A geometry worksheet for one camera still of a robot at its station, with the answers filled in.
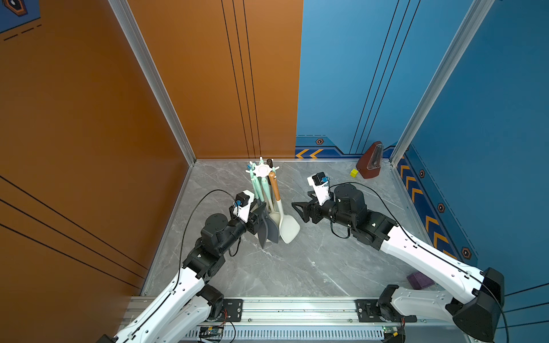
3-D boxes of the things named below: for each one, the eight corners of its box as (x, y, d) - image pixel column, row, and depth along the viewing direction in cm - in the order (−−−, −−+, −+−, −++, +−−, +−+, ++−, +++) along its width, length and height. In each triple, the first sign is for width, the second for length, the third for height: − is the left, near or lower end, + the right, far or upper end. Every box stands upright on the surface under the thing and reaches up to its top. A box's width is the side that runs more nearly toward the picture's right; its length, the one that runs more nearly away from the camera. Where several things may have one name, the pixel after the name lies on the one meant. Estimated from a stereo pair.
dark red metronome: (360, 178, 115) (371, 153, 101) (356, 166, 121) (366, 141, 106) (377, 178, 115) (390, 153, 101) (372, 166, 121) (385, 141, 106)
